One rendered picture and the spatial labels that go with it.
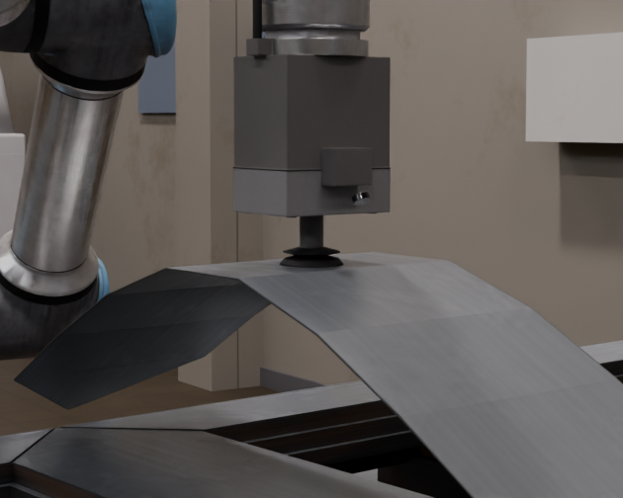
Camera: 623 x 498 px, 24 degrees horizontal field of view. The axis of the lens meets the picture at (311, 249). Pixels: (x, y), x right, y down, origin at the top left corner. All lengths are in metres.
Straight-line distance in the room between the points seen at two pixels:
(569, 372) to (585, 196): 3.64
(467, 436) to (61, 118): 0.77
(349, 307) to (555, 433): 0.15
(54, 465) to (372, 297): 0.35
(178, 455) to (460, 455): 0.43
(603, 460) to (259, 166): 0.29
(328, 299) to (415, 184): 4.31
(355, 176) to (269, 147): 0.06
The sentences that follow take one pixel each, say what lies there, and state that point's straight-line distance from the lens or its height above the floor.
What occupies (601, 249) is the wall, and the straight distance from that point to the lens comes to 4.48.
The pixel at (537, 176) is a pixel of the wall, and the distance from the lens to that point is 4.68.
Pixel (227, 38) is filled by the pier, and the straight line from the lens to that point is 5.98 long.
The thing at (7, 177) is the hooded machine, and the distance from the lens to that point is 7.61.
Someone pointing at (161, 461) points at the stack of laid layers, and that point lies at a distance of 1.14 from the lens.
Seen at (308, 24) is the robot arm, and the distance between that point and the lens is 0.93.
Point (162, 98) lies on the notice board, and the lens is 6.80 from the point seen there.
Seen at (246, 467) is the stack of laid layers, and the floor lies 0.86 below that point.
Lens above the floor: 1.13
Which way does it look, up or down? 5 degrees down
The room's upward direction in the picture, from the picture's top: straight up
